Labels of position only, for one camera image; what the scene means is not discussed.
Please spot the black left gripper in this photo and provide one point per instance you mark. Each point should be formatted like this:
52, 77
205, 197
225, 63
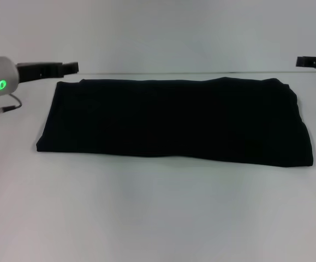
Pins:
40, 69

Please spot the black shirt with FREE print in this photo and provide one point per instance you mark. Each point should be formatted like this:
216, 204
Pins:
174, 122

